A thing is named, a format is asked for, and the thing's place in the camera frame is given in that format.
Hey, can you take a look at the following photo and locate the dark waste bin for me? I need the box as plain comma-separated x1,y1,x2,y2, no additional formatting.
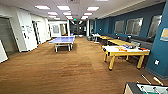
86,35,93,42

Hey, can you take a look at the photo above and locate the small white table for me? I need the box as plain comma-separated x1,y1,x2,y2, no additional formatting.
91,33,101,44

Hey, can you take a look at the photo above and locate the blue ping pong table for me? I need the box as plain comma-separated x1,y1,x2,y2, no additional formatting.
48,35,77,54

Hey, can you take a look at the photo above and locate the long wooden table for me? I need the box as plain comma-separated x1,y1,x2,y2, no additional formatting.
107,38,138,49
99,35,115,44

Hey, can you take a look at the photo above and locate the ceiling light panel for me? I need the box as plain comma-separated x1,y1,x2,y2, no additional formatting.
86,6,101,12
34,4,51,11
62,12,74,17
47,11,59,16
82,12,94,17
56,5,72,11

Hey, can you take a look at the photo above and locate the interior glass window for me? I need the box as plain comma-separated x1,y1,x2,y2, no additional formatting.
113,19,125,36
125,17,144,37
147,14,163,39

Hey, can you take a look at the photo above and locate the white-top wooden table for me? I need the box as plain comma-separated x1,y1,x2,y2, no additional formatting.
102,44,152,71

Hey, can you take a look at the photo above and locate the white double door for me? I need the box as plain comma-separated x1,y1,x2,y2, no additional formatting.
0,39,10,65

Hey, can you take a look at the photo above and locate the white wall socket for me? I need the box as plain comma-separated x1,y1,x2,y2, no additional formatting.
153,59,161,66

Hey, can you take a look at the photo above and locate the yellow wall sign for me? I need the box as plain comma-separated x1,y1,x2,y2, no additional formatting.
159,27,168,43

